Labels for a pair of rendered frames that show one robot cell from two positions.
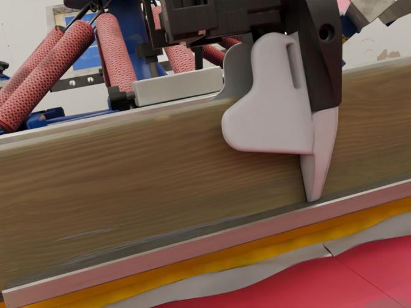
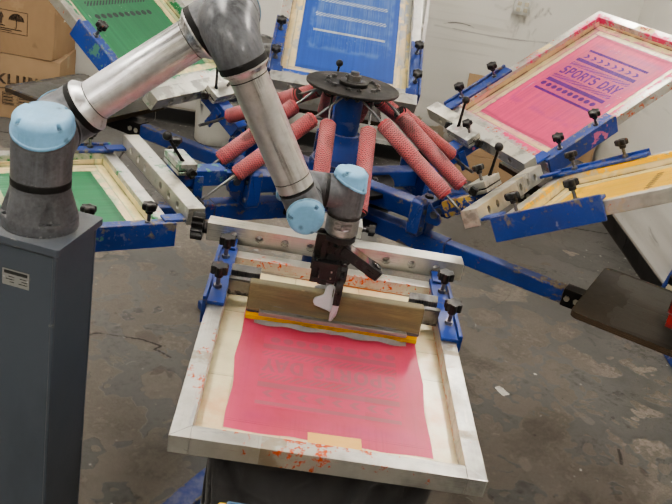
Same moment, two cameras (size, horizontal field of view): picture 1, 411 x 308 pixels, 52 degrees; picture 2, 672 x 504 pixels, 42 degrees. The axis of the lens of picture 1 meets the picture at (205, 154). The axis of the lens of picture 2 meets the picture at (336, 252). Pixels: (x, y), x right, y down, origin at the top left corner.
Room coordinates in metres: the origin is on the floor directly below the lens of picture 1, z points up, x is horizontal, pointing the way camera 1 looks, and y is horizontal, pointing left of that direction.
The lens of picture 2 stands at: (-1.52, -0.27, 1.98)
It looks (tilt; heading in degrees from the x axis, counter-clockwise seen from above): 25 degrees down; 8
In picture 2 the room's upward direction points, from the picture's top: 11 degrees clockwise
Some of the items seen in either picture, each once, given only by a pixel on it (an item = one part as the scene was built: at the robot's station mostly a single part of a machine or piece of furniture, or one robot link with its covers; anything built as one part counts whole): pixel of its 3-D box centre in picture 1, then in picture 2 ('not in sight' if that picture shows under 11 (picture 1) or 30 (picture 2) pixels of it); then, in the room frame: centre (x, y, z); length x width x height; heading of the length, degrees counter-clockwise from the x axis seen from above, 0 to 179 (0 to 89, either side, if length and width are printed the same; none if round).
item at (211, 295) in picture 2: not in sight; (220, 281); (0.31, 0.24, 0.98); 0.30 x 0.05 x 0.07; 12
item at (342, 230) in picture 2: not in sight; (342, 225); (0.24, -0.04, 1.23); 0.08 x 0.08 x 0.05
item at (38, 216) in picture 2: not in sight; (40, 199); (-0.06, 0.52, 1.25); 0.15 x 0.15 x 0.10
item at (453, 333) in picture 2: not in sight; (442, 316); (0.42, -0.30, 0.98); 0.30 x 0.05 x 0.07; 12
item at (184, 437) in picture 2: not in sight; (331, 351); (0.13, -0.08, 0.97); 0.79 x 0.58 x 0.04; 12
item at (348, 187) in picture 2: not in sight; (347, 192); (0.24, -0.03, 1.30); 0.09 x 0.08 x 0.11; 106
